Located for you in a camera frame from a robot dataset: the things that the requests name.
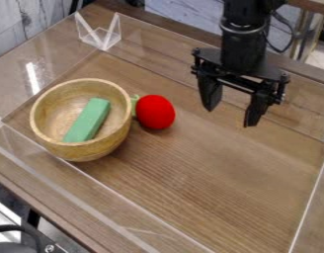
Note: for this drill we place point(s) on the metal table leg frame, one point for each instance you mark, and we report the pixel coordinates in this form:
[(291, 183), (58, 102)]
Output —
[(308, 29)]

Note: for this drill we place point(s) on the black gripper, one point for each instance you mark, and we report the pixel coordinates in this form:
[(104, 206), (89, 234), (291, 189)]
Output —
[(213, 75)]

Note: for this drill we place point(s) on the green rectangular block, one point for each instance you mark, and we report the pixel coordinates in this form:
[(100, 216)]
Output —
[(88, 121)]

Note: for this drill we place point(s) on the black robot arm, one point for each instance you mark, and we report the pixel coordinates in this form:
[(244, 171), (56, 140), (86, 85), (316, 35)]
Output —
[(237, 64)]

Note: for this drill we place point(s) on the red fruit with green stem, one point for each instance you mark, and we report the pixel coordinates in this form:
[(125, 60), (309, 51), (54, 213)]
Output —
[(153, 111)]

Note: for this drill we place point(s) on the clear acrylic tray wall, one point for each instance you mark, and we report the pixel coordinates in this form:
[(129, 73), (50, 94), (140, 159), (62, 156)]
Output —
[(205, 187)]

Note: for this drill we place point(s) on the black equipment base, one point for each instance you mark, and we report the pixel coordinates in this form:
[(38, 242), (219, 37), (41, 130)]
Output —
[(20, 238)]

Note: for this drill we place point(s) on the wooden bowl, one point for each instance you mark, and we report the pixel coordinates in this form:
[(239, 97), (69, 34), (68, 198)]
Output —
[(56, 110)]

